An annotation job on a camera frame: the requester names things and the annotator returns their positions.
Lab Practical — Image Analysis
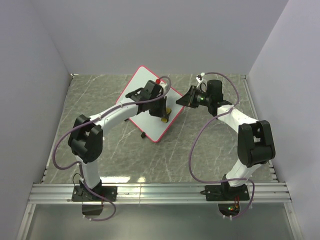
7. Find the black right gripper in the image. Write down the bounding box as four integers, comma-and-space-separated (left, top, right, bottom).
176, 86, 211, 110

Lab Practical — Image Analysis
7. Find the yellow whiteboard eraser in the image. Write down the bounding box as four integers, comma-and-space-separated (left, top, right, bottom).
161, 107, 172, 123

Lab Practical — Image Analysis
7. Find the pink framed whiteboard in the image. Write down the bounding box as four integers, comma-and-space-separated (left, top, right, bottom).
116, 65, 184, 143

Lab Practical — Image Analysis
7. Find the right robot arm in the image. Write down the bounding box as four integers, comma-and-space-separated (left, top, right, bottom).
176, 79, 276, 200

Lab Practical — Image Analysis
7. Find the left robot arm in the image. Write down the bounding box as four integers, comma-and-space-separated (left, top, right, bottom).
68, 78, 172, 201

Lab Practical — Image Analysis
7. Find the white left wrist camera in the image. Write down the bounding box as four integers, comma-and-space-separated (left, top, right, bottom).
155, 79, 170, 93

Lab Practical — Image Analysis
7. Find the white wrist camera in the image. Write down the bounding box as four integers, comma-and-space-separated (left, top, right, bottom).
155, 79, 170, 93
196, 72, 206, 88

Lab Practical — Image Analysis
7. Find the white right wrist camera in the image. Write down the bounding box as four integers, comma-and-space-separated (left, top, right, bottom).
196, 72, 206, 88

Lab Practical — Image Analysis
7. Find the wire whiteboard stand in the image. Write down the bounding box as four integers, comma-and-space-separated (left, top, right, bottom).
124, 118, 147, 139

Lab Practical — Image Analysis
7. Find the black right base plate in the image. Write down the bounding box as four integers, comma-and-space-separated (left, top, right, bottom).
200, 182, 250, 202

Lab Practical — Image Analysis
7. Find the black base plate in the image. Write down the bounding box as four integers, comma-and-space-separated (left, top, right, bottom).
200, 182, 250, 202
71, 185, 118, 202

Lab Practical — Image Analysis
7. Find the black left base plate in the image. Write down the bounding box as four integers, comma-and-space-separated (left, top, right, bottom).
71, 185, 118, 202

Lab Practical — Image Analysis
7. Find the aluminium front rail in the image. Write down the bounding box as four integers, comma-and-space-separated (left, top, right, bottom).
27, 182, 292, 205

